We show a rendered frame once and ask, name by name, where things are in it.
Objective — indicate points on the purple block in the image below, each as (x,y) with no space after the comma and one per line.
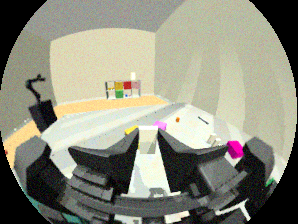
(161,124)

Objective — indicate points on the magenta rectangular block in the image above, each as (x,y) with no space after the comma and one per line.
(234,149)

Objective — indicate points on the yellow flat bar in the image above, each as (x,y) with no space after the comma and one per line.
(130,130)

